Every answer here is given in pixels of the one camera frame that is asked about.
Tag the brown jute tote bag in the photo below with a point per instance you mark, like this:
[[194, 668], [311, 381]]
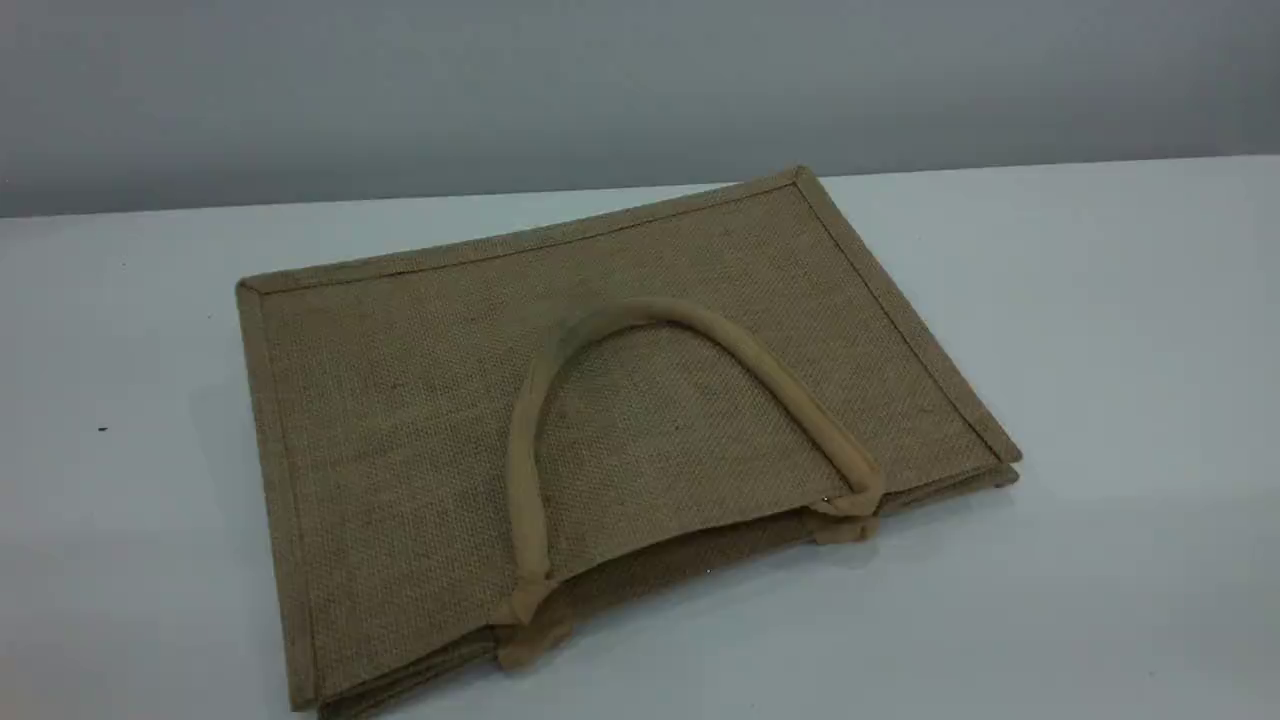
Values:
[[420, 420]]

